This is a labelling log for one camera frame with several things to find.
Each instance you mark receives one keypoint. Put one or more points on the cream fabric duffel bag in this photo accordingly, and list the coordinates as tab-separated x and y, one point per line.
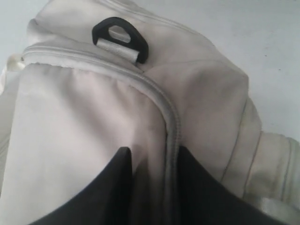
99	75

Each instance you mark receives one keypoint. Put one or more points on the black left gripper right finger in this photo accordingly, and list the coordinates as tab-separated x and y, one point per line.
203	201

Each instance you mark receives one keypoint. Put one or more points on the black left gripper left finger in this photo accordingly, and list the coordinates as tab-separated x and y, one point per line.
105	201

